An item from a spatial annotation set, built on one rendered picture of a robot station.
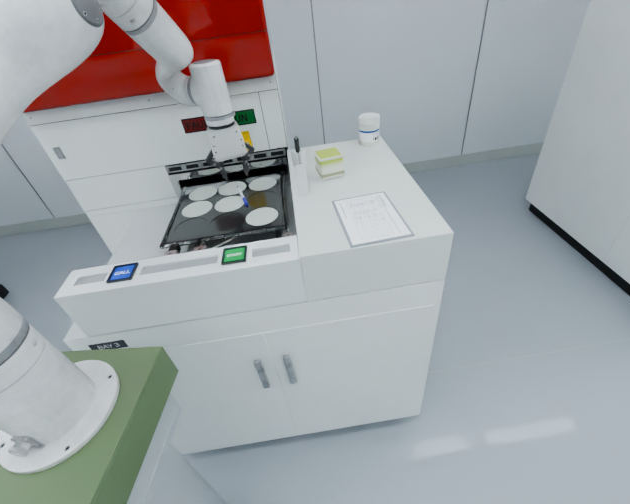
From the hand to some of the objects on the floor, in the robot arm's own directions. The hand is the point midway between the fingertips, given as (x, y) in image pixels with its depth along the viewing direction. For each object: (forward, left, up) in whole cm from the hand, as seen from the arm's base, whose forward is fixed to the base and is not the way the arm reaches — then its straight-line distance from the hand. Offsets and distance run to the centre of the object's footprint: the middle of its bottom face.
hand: (235, 172), depth 107 cm
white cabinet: (-14, -4, -99) cm, 100 cm away
